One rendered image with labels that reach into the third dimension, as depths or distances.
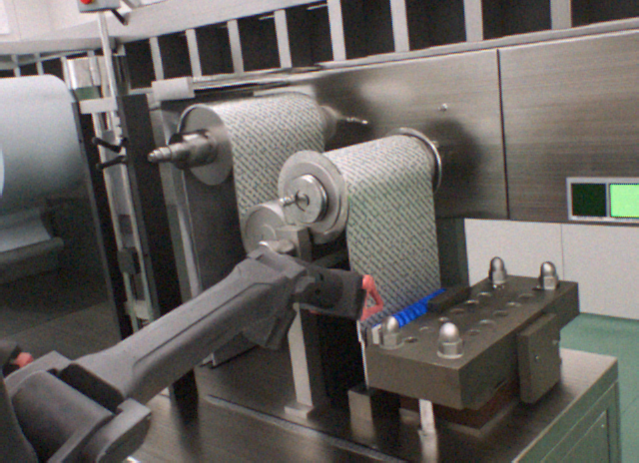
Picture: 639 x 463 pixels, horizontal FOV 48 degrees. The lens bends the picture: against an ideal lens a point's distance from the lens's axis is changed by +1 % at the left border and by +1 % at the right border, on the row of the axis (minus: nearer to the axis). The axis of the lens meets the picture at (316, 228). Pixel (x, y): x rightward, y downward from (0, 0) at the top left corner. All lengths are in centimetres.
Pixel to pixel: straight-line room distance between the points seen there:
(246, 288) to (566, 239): 317
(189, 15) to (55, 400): 130
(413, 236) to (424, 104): 27
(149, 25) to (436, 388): 125
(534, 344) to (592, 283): 278
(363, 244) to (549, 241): 287
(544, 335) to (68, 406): 76
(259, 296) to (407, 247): 43
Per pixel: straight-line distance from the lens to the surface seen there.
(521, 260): 403
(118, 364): 66
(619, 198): 120
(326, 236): 109
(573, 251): 389
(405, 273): 120
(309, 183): 107
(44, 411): 61
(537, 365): 115
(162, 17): 187
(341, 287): 103
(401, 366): 104
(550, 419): 113
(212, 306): 76
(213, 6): 172
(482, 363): 104
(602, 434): 133
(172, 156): 121
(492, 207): 130
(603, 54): 119
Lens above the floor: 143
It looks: 12 degrees down
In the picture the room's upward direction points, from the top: 7 degrees counter-clockwise
